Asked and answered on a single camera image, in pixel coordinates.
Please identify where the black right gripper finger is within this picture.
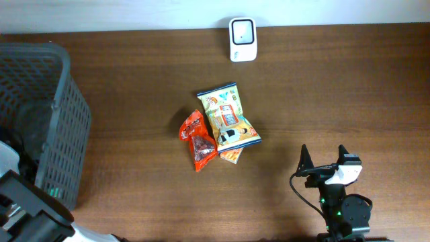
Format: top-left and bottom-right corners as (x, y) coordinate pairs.
(296, 144), (314, 172)
(337, 145), (351, 165)

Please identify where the orange juice carton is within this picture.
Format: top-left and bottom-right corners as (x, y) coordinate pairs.
(220, 148), (243, 164)

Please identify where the beige wet wipes pack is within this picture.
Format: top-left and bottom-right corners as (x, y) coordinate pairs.
(197, 83), (261, 154)

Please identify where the red candy bag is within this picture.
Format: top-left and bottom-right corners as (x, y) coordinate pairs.
(179, 110), (218, 172)

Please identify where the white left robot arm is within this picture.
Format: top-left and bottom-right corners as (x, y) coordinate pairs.
(1, 142), (127, 242)

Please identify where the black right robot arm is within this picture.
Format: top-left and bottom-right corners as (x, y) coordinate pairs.
(289, 145), (388, 242)

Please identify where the white barcode scanner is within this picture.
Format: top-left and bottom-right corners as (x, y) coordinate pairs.
(228, 17), (257, 63)

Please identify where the grey plastic basket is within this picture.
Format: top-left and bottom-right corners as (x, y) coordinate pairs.
(1, 43), (91, 210)

